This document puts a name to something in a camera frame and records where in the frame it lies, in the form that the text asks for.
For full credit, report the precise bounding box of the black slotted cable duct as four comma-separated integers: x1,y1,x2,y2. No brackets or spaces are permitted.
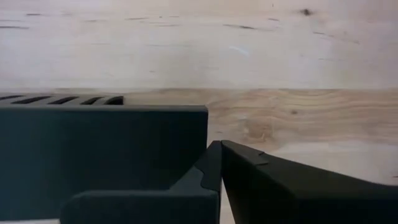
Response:
0,93,125,107

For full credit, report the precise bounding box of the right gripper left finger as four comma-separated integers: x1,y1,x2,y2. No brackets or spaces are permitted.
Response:
60,140,223,224

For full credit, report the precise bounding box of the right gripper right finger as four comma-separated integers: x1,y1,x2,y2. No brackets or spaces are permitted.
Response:
220,139,398,224

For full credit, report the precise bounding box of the black duct cover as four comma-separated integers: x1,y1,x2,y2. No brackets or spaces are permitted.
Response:
0,105,208,222

